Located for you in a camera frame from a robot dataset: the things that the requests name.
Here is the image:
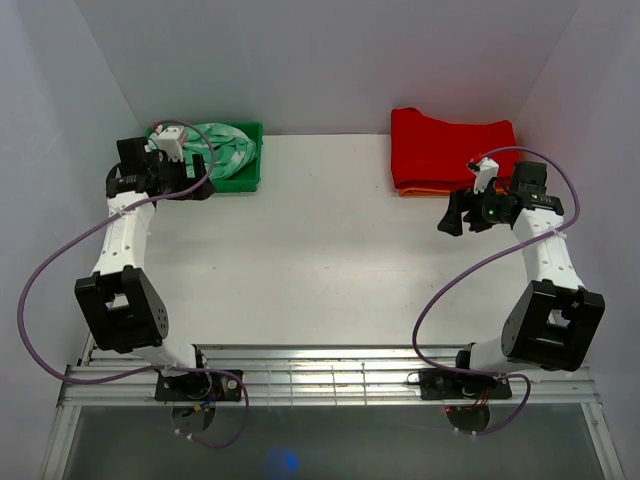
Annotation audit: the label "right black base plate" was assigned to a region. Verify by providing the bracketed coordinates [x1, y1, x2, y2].
[418, 368, 512, 400]

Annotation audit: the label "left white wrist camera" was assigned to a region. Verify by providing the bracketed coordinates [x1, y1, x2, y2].
[154, 125, 188, 162]

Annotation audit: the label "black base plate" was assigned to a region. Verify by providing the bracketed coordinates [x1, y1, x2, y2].
[154, 373, 241, 403]
[418, 368, 512, 400]

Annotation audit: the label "green plastic bin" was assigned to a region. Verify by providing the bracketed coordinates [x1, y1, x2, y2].
[145, 122, 263, 194]

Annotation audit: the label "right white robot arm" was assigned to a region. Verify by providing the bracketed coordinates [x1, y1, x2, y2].
[438, 157, 605, 397]

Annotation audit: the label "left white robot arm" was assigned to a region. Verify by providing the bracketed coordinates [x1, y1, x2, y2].
[74, 127, 214, 400]

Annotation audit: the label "green white tie-dye trousers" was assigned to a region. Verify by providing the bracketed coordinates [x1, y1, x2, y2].
[149, 122, 259, 182]

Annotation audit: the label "red folded trousers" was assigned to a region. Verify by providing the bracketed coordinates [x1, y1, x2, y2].
[390, 108, 516, 190]

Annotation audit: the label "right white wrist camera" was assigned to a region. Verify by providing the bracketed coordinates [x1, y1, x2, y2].
[467, 157, 499, 195]

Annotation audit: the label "orange folded trousers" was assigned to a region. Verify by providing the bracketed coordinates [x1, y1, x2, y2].
[397, 185, 469, 197]

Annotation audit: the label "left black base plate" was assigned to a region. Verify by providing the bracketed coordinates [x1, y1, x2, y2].
[154, 373, 241, 403]

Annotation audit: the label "aluminium rail frame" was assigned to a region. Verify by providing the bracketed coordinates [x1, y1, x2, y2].
[41, 345, 624, 479]

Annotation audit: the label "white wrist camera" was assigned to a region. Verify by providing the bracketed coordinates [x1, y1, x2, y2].
[467, 157, 499, 195]
[154, 125, 188, 162]

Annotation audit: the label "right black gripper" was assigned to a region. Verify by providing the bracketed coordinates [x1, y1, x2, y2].
[437, 181, 509, 237]

